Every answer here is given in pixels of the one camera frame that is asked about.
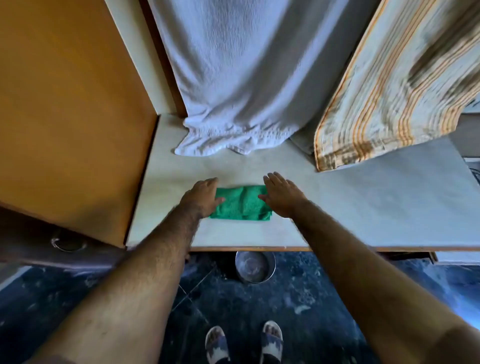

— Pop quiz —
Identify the person's left sandalled foot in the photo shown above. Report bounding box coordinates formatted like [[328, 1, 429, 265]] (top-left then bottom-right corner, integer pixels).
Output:
[[205, 326, 231, 364]]

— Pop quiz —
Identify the orange striped hanging towel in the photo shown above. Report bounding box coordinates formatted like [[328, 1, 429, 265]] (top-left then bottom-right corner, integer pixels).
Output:
[[313, 0, 480, 172]]

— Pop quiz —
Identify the person's right sandalled foot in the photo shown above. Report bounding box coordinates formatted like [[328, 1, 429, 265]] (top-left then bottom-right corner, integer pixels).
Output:
[[260, 320, 284, 364]]

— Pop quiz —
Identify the person's right hand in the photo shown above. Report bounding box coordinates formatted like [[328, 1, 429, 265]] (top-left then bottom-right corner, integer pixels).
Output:
[[258, 172, 309, 219]]

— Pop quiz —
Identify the person's sandalled foot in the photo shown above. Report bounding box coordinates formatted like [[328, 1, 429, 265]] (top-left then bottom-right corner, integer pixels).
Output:
[[260, 320, 284, 364], [205, 326, 231, 364]]

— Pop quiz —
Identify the white hanging towel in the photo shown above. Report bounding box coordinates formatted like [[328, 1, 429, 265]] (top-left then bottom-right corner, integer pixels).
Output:
[[147, 0, 380, 157]]

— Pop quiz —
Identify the orange wooden cabinet door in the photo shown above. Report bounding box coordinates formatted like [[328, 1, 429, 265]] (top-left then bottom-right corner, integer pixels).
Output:
[[0, 0, 159, 249]]

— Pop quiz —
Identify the round metal ring handle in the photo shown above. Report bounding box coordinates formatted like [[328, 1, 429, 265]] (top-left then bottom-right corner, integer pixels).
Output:
[[51, 229, 88, 253]]

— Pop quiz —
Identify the steel bowl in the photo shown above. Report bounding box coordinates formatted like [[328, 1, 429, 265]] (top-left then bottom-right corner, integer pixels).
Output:
[[235, 251, 277, 284]]

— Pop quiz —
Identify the person's right forearm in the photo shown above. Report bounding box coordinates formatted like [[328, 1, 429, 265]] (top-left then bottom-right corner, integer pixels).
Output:
[[289, 200, 480, 364]]

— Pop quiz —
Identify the green cloth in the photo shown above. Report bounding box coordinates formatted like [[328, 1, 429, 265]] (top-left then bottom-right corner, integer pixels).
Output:
[[209, 185, 273, 221]]

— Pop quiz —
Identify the person's left hand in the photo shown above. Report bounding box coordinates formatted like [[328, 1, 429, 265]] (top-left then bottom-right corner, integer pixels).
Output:
[[179, 177, 226, 219]]

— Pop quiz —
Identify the person's left forearm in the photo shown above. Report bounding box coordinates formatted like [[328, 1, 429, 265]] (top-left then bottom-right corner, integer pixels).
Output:
[[26, 204, 201, 364]]

